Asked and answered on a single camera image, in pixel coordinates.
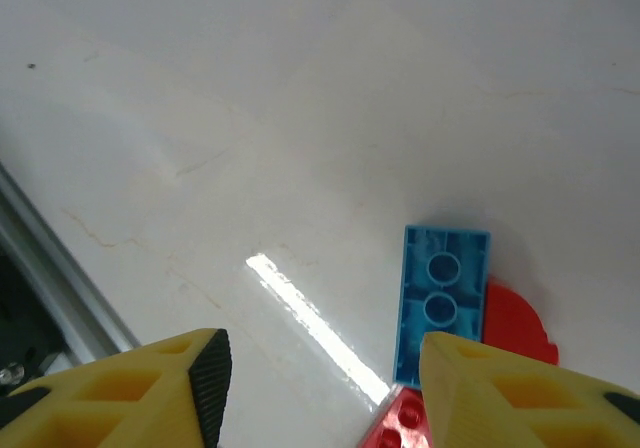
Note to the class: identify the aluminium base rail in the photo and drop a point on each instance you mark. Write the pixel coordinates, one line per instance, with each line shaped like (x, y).
(50, 278)

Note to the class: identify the blue lego brick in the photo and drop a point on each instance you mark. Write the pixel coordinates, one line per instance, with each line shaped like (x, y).
(440, 268)

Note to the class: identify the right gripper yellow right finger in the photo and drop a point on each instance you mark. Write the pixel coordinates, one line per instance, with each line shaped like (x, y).
(525, 403)

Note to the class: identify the red lego brick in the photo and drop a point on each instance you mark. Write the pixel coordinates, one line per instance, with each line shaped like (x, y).
(515, 323)
(400, 418)

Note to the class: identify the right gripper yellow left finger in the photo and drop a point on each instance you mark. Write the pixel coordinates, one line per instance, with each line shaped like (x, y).
(125, 393)

